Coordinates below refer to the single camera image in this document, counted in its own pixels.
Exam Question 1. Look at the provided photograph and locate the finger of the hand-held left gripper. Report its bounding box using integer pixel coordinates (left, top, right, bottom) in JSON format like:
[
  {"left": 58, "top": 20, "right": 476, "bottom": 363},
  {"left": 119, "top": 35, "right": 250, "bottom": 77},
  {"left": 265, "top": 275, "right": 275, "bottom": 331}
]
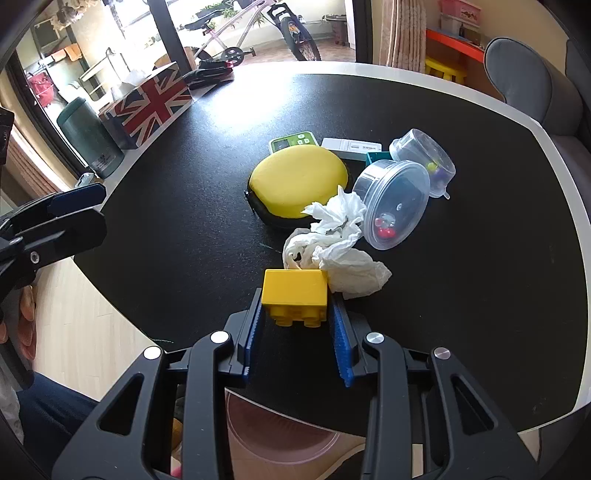
[
  {"left": 0, "top": 210, "right": 108, "bottom": 289},
  {"left": 0, "top": 183, "right": 108, "bottom": 232}
]

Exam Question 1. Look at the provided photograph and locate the orange kids table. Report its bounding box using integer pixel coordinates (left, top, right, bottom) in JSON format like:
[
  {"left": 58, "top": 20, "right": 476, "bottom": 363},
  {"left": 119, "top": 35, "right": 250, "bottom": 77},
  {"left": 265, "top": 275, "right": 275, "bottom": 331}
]
[{"left": 426, "top": 28, "right": 486, "bottom": 63}]

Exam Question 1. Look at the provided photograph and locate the white rectangular box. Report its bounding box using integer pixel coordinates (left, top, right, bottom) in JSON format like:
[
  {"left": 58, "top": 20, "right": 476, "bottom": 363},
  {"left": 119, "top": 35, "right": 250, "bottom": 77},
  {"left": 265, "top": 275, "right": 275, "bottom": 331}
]
[{"left": 321, "top": 137, "right": 384, "bottom": 162}]

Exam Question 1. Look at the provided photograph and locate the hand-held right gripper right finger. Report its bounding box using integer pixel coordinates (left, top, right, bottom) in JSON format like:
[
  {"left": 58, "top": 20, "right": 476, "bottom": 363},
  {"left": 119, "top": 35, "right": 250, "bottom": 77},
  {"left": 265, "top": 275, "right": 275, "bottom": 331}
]
[{"left": 329, "top": 295, "right": 541, "bottom": 480}]

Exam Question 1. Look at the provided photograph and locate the yellow toy brick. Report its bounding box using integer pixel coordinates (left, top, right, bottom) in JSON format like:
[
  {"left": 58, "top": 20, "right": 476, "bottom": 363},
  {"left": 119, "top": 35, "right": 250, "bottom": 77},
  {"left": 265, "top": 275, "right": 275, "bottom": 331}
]
[{"left": 261, "top": 269, "right": 329, "bottom": 329}]

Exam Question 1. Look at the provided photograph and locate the clear tub with purple beads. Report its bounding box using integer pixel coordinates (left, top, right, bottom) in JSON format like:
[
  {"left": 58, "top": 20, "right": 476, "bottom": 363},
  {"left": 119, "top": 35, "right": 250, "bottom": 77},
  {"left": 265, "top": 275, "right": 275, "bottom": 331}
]
[{"left": 389, "top": 128, "right": 457, "bottom": 200}]

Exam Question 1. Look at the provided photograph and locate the beige patterned curtain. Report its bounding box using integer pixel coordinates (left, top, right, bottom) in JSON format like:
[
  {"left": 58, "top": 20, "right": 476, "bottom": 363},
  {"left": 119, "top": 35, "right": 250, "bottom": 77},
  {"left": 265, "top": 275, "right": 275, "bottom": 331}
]
[{"left": 379, "top": 0, "right": 426, "bottom": 73}]

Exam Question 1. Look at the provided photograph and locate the yellow round zipper case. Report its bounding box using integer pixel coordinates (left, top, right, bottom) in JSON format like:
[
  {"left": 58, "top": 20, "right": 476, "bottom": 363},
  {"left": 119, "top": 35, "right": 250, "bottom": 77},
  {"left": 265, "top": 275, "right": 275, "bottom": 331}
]
[{"left": 244, "top": 145, "right": 354, "bottom": 229}]

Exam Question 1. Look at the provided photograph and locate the white tissue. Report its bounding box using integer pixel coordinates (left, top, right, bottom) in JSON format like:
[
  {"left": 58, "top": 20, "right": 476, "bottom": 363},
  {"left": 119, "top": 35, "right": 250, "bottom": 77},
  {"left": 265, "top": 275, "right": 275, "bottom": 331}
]
[{"left": 283, "top": 185, "right": 393, "bottom": 301}]

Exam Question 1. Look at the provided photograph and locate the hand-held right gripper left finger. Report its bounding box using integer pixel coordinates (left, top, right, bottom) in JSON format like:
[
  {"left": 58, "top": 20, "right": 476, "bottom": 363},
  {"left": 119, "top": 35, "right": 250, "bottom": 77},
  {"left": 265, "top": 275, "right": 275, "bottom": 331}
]
[{"left": 52, "top": 287, "right": 265, "bottom": 480}]

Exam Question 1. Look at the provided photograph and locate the yellow plastic stool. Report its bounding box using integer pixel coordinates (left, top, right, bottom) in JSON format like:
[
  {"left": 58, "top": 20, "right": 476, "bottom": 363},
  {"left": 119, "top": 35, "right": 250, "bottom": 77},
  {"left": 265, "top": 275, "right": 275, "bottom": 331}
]
[{"left": 425, "top": 56, "right": 468, "bottom": 85}]

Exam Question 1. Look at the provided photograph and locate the clear tub with red beads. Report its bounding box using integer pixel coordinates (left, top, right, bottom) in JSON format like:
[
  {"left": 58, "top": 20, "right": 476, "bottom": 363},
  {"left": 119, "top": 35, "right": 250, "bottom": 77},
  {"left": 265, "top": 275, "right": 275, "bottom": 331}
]
[{"left": 353, "top": 159, "right": 431, "bottom": 251}]

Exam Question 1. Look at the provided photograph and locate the flag print tissue box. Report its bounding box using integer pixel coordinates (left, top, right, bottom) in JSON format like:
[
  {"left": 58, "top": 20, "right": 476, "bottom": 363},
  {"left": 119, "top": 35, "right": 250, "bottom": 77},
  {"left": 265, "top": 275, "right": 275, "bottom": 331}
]
[{"left": 98, "top": 61, "right": 194, "bottom": 151}]

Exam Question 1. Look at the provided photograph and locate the grey sofa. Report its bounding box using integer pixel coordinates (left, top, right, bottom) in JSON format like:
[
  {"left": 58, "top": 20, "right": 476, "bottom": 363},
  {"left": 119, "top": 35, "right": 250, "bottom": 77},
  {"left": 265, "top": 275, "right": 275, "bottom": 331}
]
[{"left": 485, "top": 36, "right": 591, "bottom": 222}]

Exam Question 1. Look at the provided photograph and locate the person's leg in blue pants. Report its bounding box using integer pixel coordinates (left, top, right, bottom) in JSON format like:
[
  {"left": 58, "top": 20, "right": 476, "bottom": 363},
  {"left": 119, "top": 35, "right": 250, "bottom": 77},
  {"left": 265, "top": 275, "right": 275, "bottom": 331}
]
[{"left": 18, "top": 371, "right": 100, "bottom": 457}]

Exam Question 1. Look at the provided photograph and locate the person's white printed top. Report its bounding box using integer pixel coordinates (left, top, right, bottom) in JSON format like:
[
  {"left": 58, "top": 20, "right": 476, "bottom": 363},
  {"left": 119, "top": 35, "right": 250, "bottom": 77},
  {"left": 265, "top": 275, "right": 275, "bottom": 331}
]
[{"left": 0, "top": 367, "right": 24, "bottom": 444}]

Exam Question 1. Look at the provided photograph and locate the bicycle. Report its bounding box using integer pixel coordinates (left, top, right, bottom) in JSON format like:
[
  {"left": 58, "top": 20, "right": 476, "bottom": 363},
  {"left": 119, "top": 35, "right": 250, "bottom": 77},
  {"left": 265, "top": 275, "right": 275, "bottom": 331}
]
[{"left": 178, "top": 0, "right": 322, "bottom": 63}]

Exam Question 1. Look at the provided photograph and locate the green digital timer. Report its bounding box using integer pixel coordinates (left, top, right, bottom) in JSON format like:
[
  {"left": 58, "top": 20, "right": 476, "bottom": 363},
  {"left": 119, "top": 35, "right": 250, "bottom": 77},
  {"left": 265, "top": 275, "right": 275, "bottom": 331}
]
[{"left": 269, "top": 130, "right": 320, "bottom": 155}]

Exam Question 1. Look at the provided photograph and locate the person's left hand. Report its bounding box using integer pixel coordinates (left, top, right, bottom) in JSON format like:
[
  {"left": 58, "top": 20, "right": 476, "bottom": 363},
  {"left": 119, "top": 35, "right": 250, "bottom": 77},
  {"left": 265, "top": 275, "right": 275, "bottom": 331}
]
[{"left": 0, "top": 284, "right": 38, "bottom": 363}]

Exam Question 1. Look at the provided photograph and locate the pink storage box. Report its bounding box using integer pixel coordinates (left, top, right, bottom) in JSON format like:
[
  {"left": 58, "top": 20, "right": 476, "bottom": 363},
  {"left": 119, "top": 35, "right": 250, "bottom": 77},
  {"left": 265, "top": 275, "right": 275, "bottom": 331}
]
[{"left": 438, "top": 0, "right": 482, "bottom": 17}]

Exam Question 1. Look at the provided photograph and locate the red bag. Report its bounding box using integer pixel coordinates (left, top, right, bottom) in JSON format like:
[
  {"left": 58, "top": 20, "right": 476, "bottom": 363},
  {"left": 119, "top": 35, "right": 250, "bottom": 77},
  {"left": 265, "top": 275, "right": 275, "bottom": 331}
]
[{"left": 28, "top": 71, "right": 52, "bottom": 108}]

